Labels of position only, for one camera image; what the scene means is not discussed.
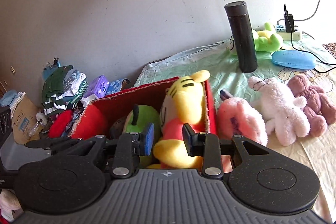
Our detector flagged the green brown round plush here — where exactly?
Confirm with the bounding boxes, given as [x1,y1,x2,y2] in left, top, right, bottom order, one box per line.
[123,104,161,168]

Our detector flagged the yellow tiger plush red shirt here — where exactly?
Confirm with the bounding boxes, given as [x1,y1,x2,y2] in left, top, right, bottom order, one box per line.
[148,70,210,169]

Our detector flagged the white rabbit plush blue bow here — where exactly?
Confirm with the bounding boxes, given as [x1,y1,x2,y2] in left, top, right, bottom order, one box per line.
[217,89,268,146]

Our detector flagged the white fluffy plush dog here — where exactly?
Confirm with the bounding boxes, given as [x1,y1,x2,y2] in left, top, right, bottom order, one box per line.
[248,76,310,146]

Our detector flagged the mauve pink teddy plush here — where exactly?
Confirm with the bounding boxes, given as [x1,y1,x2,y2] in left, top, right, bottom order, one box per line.
[287,75,335,137]

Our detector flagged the red plush item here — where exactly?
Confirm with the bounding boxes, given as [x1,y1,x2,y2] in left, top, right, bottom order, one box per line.
[49,110,73,138]

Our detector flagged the brown cardboard box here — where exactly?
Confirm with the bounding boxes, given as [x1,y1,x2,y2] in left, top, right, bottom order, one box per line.
[12,96,39,144]

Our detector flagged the red cardboard box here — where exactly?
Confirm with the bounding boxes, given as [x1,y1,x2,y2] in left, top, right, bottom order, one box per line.
[71,77,218,140]

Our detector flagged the pile of folded clothes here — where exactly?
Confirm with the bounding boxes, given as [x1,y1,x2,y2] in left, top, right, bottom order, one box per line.
[41,57,88,118]

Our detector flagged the purple tissue pack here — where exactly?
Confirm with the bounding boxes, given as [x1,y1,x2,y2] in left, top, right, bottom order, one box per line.
[81,75,109,107]

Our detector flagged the green cartoon bed sheet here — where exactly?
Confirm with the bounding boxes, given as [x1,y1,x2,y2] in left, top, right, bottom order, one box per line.
[135,40,335,222]

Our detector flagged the green frog plush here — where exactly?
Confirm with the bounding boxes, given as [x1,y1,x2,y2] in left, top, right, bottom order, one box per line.
[227,22,284,55]

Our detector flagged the blue glasses case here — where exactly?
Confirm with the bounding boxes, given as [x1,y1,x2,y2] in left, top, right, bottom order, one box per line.
[271,50,317,70]

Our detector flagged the black thermos bottle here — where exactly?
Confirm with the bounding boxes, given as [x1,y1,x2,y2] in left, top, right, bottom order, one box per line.
[224,1,257,73]

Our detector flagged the white power strip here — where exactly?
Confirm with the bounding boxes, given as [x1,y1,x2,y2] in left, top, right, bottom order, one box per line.
[274,24,302,40]

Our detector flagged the black charger plug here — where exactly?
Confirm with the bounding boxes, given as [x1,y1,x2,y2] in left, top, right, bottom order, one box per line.
[284,4,295,33]

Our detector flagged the black charger cable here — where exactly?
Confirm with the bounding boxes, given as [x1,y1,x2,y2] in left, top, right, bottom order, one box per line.
[283,3,336,74]

